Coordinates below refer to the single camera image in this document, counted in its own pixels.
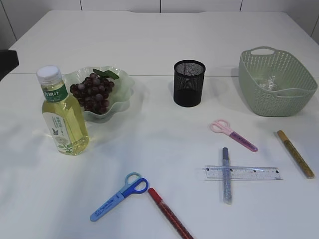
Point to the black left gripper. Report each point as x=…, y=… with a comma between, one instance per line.
x=8, y=61

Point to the yellow tea bottle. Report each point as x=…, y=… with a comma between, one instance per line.
x=62, y=113

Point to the purple artificial grape bunch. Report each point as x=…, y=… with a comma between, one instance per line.
x=94, y=91

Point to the pink scissors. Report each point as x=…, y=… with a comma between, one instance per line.
x=223, y=126

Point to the clear plastic sheet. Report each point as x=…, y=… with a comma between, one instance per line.
x=268, y=83

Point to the green wavy glass plate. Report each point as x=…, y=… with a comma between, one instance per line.
x=119, y=97

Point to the black mesh pen holder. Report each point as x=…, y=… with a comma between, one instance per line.
x=188, y=82

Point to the clear plastic ruler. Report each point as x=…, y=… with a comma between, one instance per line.
x=241, y=173

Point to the red glitter pen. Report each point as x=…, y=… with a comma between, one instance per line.
x=169, y=214

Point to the silver glitter pen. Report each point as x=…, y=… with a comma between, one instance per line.
x=227, y=192

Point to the green woven plastic basket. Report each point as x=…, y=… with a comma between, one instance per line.
x=296, y=84

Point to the gold glitter pen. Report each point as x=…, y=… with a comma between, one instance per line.
x=296, y=155

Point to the blue scissors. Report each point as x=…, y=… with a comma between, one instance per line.
x=134, y=184

